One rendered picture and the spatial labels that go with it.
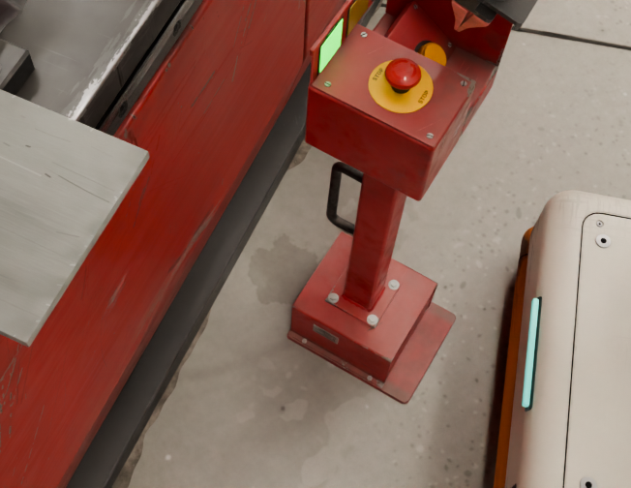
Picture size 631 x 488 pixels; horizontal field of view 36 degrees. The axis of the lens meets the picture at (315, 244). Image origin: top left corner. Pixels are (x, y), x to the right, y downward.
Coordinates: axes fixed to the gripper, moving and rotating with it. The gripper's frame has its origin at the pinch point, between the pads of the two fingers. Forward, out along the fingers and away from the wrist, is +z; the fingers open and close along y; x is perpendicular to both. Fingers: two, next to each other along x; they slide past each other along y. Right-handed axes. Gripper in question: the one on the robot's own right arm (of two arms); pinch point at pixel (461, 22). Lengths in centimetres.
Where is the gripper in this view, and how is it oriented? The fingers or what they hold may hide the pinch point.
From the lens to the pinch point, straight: 113.8
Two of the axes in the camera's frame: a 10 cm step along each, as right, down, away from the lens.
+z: -2.4, 3.1, 9.2
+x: -5.0, 7.7, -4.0
